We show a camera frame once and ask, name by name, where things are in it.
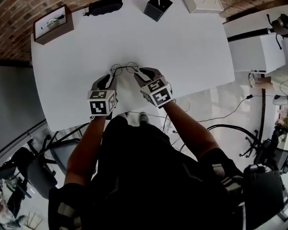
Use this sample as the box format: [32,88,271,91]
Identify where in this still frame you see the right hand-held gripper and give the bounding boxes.
[133,67,173,108]

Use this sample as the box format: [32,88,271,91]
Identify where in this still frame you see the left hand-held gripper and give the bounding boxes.
[87,74,118,116]

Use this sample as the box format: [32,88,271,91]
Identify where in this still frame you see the thin wire-frame eyeglasses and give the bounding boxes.
[109,61,139,78]

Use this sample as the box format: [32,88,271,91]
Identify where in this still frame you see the person's right forearm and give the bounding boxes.
[162,102,222,162]

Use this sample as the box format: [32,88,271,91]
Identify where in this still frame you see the person's left forearm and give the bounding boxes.
[63,115,108,189]

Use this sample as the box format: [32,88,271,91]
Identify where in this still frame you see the black glasses case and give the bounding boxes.
[83,0,123,17]

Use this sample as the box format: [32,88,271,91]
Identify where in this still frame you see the black cube pen holder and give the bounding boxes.
[143,0,173,23]

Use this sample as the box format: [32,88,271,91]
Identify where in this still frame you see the brown box with white inside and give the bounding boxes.
[33,4,75,45]

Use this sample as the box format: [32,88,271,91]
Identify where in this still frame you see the grey office chair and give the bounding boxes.
[47,138,82,177]

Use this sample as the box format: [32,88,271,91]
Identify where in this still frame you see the off-white rectangular box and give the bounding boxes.
[181,0,224,14]

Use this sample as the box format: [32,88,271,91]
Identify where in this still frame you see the light grey tall refrigerator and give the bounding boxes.
[0,66,48,162]

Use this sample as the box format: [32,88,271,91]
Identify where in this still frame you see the person's black clothing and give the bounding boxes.
[48,115,245,230]

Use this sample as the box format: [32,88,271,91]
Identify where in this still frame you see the thin black pole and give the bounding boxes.
[261,87,266,143]

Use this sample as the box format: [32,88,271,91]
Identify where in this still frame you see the white rounded device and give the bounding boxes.
[272,94,288,106]

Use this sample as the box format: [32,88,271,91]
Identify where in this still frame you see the dark bag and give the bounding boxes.
[270,13,288,50]

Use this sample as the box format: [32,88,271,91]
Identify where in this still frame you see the black mesh office chair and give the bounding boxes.
[240,129,288,174]

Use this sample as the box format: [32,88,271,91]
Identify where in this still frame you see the black backpack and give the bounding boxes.
[243,164,286,225]

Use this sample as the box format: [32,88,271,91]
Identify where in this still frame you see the thick black curved cable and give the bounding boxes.
[205,124,258,141]

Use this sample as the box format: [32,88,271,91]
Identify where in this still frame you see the grey cable with black plug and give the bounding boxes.
[198,94,254,123]

